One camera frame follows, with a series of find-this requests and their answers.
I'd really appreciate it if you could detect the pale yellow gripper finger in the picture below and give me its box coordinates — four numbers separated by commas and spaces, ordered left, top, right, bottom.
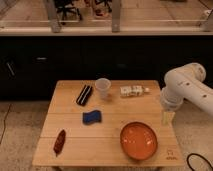
162, 111, 175, 125

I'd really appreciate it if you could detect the wooden table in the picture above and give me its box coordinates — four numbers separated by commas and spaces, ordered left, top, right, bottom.
33, 80, 183, 167

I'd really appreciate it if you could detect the black cable on floor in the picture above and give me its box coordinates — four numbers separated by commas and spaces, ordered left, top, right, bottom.
186, 152, 213, 171

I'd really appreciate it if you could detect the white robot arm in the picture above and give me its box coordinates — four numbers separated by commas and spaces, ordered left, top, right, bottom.
160, 63, 213, 125

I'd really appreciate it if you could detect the blue sponge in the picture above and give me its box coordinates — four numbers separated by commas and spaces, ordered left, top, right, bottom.
82, 110, 102, 125

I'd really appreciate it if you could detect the brown wooden object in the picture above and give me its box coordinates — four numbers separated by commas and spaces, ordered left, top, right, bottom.
53, 130, 66, 155

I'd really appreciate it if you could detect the black office chair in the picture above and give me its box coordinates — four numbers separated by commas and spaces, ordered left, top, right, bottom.
54, 0, 82, 20

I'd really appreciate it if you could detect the white ceramic cup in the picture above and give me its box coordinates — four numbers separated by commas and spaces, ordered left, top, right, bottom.
95, 78, 111, 99

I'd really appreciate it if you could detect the white patterned box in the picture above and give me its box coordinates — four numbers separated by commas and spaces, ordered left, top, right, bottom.
120, 85, 143, 97

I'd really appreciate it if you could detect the black whiteboard eraser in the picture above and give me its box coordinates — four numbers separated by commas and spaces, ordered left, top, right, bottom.
76, 85, 93, 106

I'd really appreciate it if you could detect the black cable at left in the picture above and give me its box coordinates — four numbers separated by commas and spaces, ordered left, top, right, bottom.
0, 103, 13, 145

